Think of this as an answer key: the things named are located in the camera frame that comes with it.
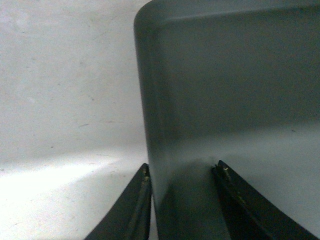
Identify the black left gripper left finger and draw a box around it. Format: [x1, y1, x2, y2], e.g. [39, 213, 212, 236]
[86, 163, 152, 240]

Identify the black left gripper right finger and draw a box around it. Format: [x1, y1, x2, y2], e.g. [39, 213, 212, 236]
[211, 160, 317, 240]

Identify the grey silver serving tray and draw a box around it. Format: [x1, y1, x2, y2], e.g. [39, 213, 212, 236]
[134, 0, 320, 240]

